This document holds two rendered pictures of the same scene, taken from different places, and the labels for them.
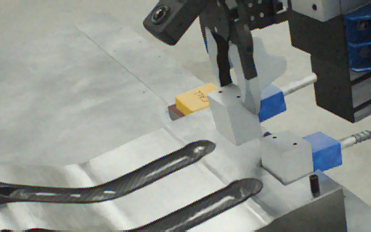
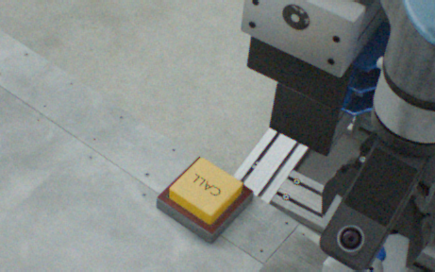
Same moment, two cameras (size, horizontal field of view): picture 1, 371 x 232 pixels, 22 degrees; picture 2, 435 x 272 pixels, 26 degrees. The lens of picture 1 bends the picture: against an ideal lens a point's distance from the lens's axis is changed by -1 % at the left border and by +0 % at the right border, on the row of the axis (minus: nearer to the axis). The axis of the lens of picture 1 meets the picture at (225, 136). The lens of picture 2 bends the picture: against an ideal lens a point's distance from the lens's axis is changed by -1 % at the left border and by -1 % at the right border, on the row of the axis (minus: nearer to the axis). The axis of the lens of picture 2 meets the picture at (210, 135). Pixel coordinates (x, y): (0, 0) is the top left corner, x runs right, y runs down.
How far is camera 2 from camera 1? 0.80 m
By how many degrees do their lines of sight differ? 33
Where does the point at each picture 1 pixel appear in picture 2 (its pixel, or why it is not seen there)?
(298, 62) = not seen: outside the picture
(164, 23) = (365, 255)
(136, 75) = (59, 123)
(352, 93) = (335, 129)
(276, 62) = not seen: hidden behind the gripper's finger
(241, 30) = (425, 228)
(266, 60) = not seen: hidden behind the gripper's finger
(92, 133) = (64, 245)
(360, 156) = (108, 25)
